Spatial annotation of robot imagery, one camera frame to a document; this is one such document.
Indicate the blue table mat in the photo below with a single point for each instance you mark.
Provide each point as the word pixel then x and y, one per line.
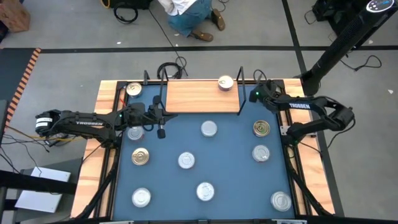
pixel 236 186

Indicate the red label pull-tab can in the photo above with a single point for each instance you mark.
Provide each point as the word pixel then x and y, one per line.
pixel 186 160

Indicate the person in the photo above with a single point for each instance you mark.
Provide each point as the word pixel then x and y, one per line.
pixel 186 15

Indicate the black floor mat striped edge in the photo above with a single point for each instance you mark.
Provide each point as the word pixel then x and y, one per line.
pixel 12 68

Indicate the black aluminium table frame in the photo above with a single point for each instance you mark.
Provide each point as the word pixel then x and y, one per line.
pixel 122 84

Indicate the pale gold pull-tab can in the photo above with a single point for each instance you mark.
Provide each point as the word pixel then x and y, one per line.
pixel 225 83

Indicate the white flat box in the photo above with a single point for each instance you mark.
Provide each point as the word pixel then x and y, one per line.
pixel 43 193

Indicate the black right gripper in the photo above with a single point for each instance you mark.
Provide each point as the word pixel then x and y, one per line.
pixel 267 91

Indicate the brown cardboard box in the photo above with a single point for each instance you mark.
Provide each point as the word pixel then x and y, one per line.
pixel 14 15

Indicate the silver tin can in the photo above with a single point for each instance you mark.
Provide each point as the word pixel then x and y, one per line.
pixel 280 201

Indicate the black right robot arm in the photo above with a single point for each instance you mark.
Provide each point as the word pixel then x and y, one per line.
pixel 311 105

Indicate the black equipment case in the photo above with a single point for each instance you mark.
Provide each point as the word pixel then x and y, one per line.
pixel 130 3
pixel 323 9

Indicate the green label silver can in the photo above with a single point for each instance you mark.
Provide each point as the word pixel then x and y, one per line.
pixel 208 128
pixel 141 197

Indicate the wooden shelf with black frame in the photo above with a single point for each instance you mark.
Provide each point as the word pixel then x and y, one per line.
pixel 202 96

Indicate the red label tuna can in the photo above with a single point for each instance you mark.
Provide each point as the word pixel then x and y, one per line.
pixel 135 133
pixel 261 153
pixel 205 191

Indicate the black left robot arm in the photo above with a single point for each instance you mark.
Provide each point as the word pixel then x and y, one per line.
pixel 90 123

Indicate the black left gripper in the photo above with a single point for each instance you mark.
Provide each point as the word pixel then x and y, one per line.
pixel 140 114

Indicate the black metal beam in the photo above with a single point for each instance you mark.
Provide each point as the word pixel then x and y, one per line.
pixel 31 183

